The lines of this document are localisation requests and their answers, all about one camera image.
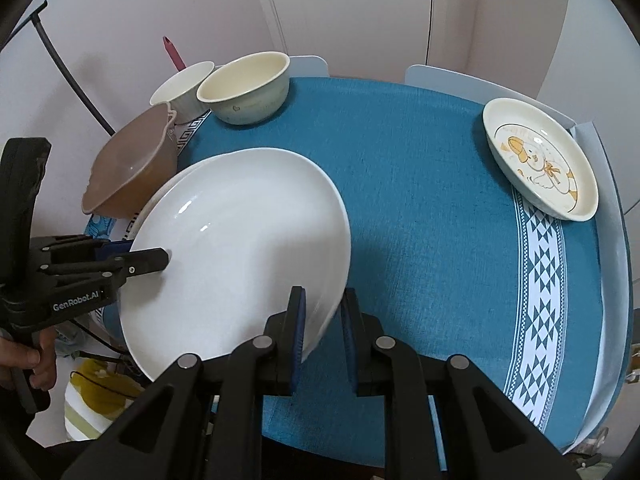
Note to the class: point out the cartoon print plate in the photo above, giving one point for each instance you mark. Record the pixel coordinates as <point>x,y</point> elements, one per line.
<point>540,160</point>

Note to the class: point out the person's left hand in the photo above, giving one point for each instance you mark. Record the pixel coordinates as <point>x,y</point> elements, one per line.
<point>20,360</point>

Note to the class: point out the cream bowl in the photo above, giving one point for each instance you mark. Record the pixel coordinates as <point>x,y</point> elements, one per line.
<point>250,100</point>

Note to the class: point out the white door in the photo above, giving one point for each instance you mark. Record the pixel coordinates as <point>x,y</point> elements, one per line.
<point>350,10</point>

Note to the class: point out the small white bowl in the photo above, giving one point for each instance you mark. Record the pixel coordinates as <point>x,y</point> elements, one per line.
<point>175,95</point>

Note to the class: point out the brown square plate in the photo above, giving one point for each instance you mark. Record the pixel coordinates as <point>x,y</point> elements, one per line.
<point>130,170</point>

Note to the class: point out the large white plate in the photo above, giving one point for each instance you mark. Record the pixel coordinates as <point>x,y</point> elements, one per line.
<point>172,174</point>
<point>235,240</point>

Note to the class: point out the blue tablecloth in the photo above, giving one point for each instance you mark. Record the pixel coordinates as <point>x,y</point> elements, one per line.
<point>425,235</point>

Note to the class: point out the white chair back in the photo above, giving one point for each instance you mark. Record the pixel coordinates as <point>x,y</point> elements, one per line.
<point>310,66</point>

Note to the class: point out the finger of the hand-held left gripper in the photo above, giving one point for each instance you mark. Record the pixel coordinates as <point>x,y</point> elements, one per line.
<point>150,260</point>
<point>119,247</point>

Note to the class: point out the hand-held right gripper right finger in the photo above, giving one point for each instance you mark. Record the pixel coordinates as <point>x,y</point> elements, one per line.
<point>348,340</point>

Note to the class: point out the black curved tube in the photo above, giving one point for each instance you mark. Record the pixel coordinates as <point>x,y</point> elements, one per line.
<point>60,67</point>

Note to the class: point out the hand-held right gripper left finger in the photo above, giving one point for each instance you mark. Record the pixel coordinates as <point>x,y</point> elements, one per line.
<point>298,340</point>

